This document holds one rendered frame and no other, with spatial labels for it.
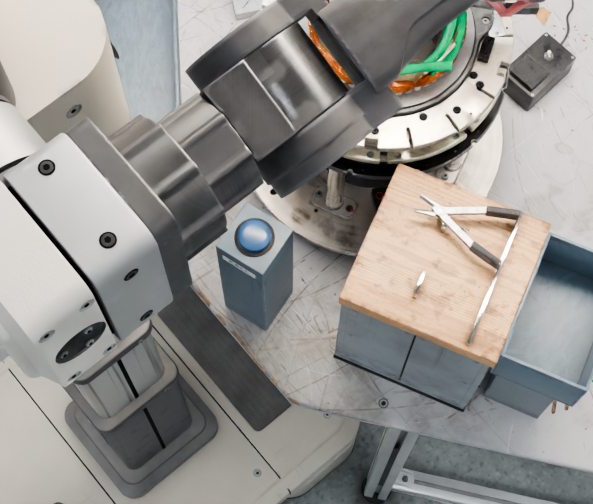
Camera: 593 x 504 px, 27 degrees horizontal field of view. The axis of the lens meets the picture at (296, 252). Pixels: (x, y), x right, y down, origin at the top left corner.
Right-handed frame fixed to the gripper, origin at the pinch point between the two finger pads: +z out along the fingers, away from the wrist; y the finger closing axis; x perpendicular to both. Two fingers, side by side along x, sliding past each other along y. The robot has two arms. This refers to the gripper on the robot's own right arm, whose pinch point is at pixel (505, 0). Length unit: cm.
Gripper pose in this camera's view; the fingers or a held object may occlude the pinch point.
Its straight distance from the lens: 154.4
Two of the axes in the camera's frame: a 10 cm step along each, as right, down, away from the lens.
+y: 0.2, -9.4, 3.5
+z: 0.1, 3.5, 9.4
